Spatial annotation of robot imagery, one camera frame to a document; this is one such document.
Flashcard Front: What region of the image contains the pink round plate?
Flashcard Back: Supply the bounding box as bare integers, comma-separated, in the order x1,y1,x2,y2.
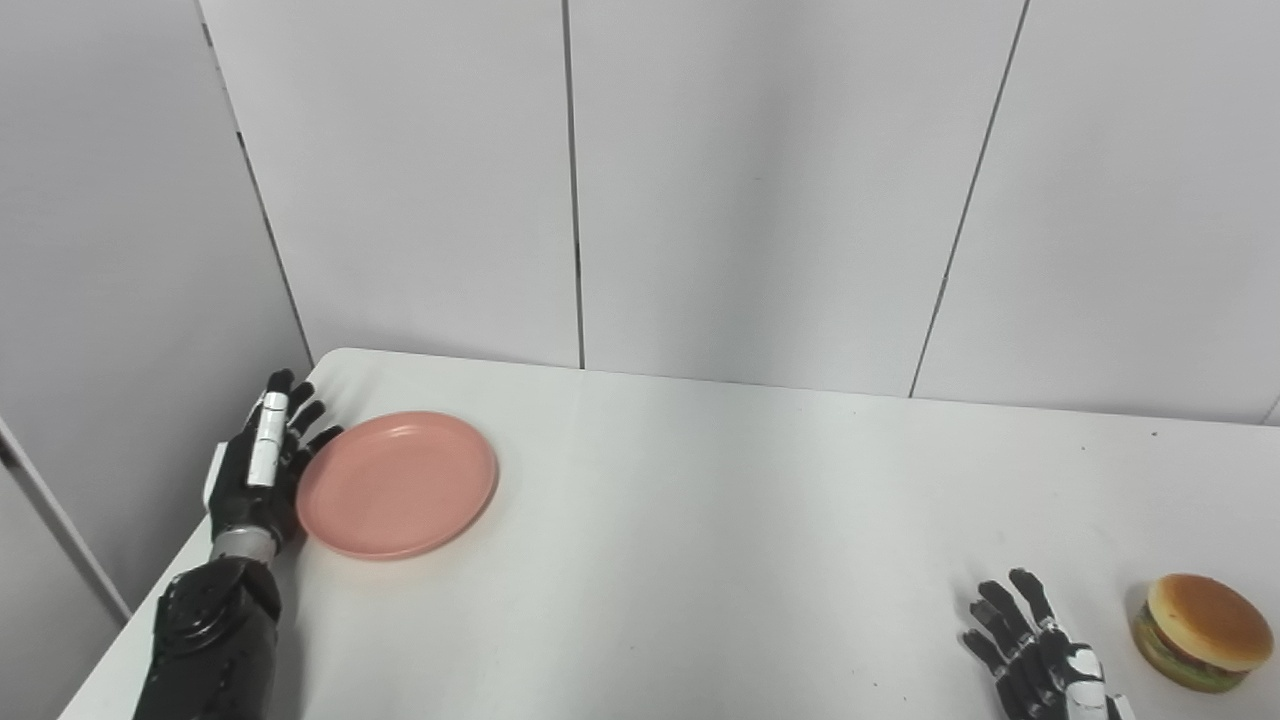
295,411,499,561

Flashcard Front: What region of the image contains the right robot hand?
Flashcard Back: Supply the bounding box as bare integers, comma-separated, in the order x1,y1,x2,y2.
962,568,1136,720

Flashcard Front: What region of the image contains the toy hamburger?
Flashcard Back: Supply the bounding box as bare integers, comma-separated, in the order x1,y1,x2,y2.
1130,573,1275,694

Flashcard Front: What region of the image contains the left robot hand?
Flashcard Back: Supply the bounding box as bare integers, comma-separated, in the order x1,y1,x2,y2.
205,369,345,550

